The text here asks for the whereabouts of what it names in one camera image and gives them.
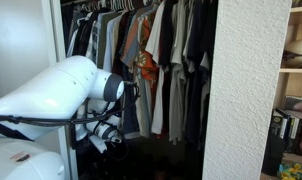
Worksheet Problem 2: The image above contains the grey t-shirt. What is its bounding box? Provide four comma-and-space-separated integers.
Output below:
168, 0, 189, 146

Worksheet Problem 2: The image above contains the long black garment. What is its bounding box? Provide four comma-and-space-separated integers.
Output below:
185, 0, 219, 153

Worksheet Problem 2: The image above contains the light blue shirt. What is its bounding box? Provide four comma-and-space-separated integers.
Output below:
102, 14, 123, 74

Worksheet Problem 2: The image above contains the dark red plaid shirt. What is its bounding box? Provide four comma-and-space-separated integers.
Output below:
111, 11, 130, 79

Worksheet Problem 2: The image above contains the beige round helmet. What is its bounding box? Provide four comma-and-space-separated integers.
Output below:
281, 39, 302, 70

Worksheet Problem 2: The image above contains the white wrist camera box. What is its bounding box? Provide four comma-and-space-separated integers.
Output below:
88, 134, 108, 155

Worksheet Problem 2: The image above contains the spiral notebook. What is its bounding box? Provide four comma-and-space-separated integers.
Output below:
283, 95, 302, 117

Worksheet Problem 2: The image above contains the black t-shirt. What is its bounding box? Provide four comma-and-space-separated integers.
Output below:
158, 0, 179, 118

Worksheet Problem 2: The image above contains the orange and blue shirt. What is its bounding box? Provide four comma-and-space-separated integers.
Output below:
120, 9, 146, 69

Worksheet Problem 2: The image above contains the white spined book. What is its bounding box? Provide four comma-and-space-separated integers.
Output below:
288, 116, 301, 141

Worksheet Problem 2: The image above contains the navy dotted shirt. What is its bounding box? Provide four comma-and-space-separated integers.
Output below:
121, 63, 141, 140

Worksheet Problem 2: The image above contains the white t-shirt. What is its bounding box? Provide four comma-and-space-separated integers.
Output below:
144, 1, 166, 136

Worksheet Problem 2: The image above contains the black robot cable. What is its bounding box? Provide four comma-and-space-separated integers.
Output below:
0, 80, 141, 163

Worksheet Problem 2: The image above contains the wooden bookshelf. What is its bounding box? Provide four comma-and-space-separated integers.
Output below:
260, 0, 302, 180

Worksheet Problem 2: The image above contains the dark plaid coat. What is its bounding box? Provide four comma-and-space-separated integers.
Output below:
61, 3, 94, 58

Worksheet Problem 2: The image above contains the orange floral shirt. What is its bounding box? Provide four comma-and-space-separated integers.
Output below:
134, 16, 160, 98

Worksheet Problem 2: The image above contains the black box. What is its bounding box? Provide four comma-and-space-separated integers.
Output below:
261, 133, 287, 177

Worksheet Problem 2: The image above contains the colourful floral fabric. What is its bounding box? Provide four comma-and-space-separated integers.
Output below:
276, 161, 302, 180

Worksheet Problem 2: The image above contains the grey-green shirt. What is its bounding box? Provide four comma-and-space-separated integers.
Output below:
96, 11, 120, 69

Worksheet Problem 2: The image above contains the blue white plaid shirt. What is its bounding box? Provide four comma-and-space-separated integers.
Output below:
85, 13, 103, 66

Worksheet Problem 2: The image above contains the white sliding closet door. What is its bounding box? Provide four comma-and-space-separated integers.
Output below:
0, 0, 79, 180

